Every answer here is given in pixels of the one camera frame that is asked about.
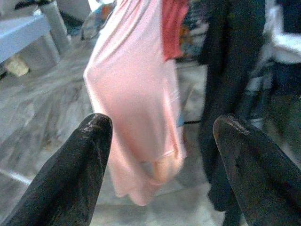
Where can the pink shirt with red sleeves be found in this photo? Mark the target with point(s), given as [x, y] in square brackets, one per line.
[131, 94]

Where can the black shirt with grey print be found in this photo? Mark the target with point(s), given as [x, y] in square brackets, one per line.
[230, 70]

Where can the navy shorts with white lining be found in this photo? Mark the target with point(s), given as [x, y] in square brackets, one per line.
[288, 48]

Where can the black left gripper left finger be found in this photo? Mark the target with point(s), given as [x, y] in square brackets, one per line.
[65, 179]

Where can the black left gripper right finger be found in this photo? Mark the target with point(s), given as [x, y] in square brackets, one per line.
[263, 183]

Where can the colourful printed bag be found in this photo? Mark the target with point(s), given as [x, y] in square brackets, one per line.
[96, 21]

